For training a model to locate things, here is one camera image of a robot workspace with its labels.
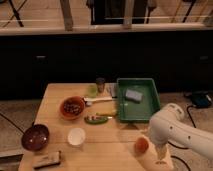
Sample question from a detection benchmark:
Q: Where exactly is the grey flat tool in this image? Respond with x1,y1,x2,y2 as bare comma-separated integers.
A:
110,84,117,98

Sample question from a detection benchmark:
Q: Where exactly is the blue sponge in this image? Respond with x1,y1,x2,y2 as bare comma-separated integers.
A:
125,89,143,102

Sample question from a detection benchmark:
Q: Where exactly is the red apple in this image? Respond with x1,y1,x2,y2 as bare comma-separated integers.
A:
134,137,149,154

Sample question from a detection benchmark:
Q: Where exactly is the orange bowl with nuts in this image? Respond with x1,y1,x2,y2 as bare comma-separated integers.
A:
60,96,85,120

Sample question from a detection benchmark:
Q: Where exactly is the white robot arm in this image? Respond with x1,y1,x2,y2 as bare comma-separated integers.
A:
148,103,213,160

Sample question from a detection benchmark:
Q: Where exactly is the wooden block eraser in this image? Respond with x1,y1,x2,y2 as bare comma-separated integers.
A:
32,151,61,169

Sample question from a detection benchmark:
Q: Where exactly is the brown spice jar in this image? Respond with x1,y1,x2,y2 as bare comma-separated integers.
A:
96,77,105,93

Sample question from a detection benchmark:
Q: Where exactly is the white paper cup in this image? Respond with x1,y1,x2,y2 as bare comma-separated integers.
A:
67,128,86,147

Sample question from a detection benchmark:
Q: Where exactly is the green plate with utensil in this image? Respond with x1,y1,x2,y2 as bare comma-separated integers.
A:
84,115,112,125

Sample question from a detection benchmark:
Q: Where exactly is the dark device on floor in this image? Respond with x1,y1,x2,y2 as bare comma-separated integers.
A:
190,93,212,108

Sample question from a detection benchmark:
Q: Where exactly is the black floor cable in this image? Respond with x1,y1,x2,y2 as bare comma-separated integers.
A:
167,105,198,150

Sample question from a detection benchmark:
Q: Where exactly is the green plastic tray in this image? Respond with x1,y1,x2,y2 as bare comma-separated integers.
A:
116,78,160,123

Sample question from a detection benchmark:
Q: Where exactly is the light green cup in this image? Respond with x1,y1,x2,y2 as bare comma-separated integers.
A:
86,85,97,98

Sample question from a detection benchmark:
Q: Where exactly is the dark purple bowl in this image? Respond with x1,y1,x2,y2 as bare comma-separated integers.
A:
21,124,50,151

